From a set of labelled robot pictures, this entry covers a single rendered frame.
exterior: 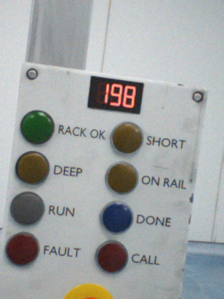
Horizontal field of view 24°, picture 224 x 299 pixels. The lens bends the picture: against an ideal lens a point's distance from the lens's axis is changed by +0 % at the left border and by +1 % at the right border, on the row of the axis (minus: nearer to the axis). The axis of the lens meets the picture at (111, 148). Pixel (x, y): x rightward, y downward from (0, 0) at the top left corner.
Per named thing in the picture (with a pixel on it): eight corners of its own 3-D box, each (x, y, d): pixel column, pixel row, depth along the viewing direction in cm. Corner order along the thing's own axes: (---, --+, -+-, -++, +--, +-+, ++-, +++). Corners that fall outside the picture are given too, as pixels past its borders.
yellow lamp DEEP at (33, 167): (46, 185, 46) (50, 154, 46) (14, 182, 46) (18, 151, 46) (46, 185, 47) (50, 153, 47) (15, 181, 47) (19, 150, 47)
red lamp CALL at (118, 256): (125, 275, 48) (129, 245, 48) (95, 272, 47) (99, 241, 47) (124, 272, 49) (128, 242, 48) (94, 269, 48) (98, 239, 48)
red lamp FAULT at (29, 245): (36, 267, 47) (40, 236, 47) (4, 265, 46) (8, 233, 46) (36, 265, 48) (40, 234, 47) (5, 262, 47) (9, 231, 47)
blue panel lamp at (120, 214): (131, 235, 48) (135, 205, 47) (100, 232, 47) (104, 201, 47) (129, 233, 48) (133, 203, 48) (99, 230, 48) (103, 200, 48)
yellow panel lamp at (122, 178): (136, 195, 47) (140, 165, 47) (105, 192, 47) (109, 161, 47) (134, 194, 48) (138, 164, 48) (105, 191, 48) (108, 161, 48)
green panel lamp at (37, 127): (51, 145, 46) (55, 113, 46) (19, 141, 46) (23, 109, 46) (51, 144, 47) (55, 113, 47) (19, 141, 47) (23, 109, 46)
